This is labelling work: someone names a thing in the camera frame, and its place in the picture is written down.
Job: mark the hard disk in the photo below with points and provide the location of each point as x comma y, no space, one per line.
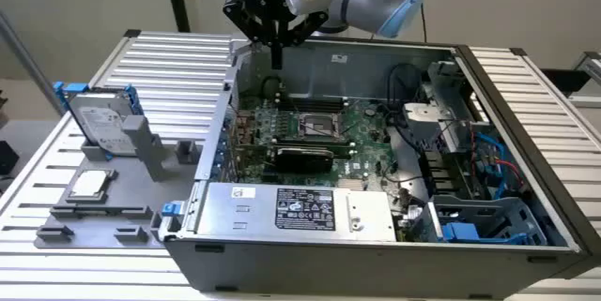
99,118

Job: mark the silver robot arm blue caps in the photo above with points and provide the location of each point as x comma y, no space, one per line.
360,2

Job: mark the grey-blue disk bay cage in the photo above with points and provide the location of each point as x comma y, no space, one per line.
497,209

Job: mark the CPU socket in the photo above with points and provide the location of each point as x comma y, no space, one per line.
316,125

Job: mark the green motherboard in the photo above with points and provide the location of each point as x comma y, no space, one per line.
370,146

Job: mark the metal drive cage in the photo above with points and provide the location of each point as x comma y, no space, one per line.
437,111

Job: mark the black graphics card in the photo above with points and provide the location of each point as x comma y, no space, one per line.
302,162

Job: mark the grey plastic parts rack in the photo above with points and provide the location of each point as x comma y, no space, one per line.
131,188

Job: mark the silver power supply unit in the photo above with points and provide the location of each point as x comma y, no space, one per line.
263,216

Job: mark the blue plastic case latch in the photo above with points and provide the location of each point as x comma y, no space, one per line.
171,209

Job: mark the silver CPU chip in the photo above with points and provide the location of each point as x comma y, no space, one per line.
91,185

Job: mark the black flat panel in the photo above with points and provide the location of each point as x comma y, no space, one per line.
563,81

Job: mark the small black box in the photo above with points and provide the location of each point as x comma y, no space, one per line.
6,158

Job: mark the open black PC case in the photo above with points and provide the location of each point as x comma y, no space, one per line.
328,269

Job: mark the grey metal post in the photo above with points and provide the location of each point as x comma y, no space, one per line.
39,79

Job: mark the aluminium frame rail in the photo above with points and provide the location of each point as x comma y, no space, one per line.
589,65

